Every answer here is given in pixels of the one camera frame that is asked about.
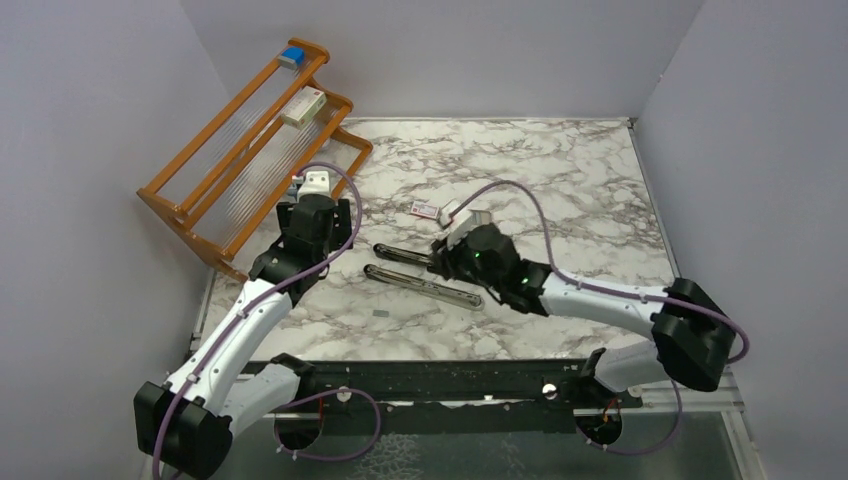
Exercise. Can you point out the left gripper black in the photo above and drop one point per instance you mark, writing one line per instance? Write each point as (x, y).
(341, 234)

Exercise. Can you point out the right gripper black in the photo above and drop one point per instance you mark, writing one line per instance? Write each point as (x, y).
(444, 258)

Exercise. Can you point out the black stapler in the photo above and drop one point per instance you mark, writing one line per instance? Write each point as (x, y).
(399, 255)

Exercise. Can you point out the red white staple box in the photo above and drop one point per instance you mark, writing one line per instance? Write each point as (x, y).
(425, 210)

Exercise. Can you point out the silver staple strip tray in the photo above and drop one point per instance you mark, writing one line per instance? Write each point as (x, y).
(480, 217)

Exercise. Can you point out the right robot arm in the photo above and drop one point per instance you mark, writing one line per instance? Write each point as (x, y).
(684, 336)

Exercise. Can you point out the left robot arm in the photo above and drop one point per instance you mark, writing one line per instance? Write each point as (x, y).
(191, 419)

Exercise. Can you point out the orange wooden shelf rack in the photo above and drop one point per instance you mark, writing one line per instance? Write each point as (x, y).
(217, 191)

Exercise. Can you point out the white red box on shelf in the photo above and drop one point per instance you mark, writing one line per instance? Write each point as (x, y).
(302, 107)

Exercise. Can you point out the blue grey eraser block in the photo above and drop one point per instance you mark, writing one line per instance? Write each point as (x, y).
(292, 58)

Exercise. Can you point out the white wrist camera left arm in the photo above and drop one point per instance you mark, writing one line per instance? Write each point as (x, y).
(312, 182)

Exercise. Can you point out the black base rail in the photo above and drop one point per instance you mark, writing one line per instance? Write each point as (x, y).
(469, 397)

